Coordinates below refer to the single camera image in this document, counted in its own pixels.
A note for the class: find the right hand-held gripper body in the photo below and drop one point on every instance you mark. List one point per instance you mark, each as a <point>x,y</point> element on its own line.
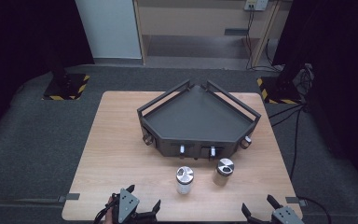
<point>287,216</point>

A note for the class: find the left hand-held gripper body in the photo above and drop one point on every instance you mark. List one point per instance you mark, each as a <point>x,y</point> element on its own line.
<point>126,203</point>

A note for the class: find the white spice jar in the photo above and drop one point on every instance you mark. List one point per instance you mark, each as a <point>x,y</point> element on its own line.
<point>184,180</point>

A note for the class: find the brown spice jar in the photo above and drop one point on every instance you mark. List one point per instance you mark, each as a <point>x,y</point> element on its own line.
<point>223,172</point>

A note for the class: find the black corner shelf rack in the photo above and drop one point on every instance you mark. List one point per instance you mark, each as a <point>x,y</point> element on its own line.
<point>199,121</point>

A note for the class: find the person's left hand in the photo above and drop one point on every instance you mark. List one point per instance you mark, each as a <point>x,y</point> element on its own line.
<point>108,214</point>

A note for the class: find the grey tape strip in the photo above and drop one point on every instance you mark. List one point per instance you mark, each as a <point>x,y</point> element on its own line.
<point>295,201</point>
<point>70,197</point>

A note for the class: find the striped-edge black stand base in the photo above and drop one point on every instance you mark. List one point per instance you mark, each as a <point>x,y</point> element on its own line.
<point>65,88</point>
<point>278,91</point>

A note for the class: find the dark curtain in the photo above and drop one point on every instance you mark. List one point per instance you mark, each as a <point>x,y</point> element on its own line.
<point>345,77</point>
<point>28,37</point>

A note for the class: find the wooden shelf frame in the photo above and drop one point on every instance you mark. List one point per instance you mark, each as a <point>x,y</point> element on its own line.
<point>140,31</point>

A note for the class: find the white wall panel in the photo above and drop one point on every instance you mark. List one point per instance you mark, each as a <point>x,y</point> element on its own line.
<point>108,28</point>

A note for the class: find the white wall socket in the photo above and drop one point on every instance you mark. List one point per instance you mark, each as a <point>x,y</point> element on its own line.
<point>256,4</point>

